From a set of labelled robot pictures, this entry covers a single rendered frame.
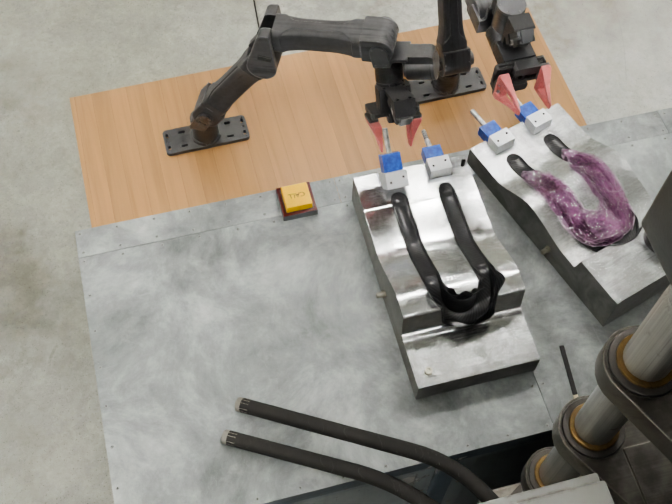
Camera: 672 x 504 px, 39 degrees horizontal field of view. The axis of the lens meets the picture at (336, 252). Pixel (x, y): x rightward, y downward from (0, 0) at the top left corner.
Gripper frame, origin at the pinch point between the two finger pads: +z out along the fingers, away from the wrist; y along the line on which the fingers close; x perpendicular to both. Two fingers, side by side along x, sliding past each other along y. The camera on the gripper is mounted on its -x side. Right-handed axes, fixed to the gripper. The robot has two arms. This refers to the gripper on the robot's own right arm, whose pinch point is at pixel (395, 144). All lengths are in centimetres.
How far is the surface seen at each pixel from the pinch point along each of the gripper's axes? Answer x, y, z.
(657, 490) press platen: -89, 12, 19
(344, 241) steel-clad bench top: 3.0, -13.0, 22.3
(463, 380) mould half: -34, 1, 38
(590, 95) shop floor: 114, 101, 52
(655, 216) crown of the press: -103, 0, -37
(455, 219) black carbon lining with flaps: -5.1, 10.6, 18.0
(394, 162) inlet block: 4.0, 0.4, 6.1
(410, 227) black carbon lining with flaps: -4.9, 0.4, 17.7
